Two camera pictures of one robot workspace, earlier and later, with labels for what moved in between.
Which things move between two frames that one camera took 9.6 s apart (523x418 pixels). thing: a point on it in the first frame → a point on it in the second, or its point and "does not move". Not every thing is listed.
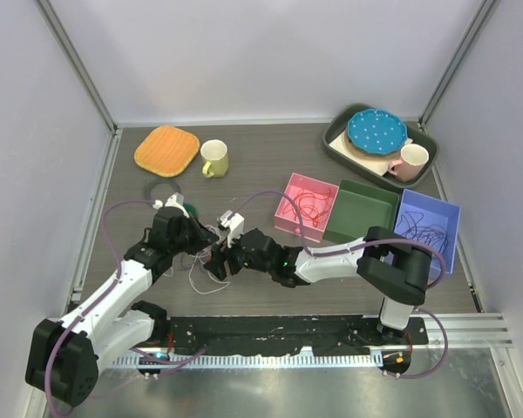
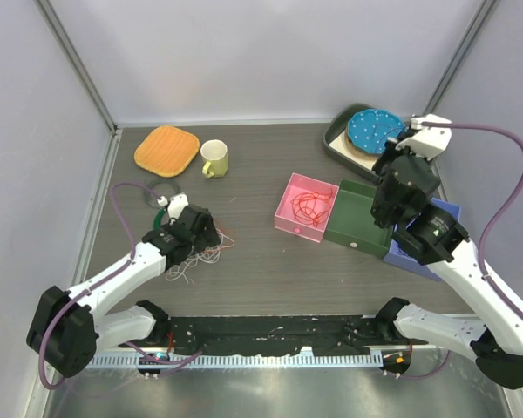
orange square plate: [166, 151] does not move
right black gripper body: [238, 259] → [377, 210]
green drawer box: [358, 207] does not move
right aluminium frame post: [456, 61] does not move
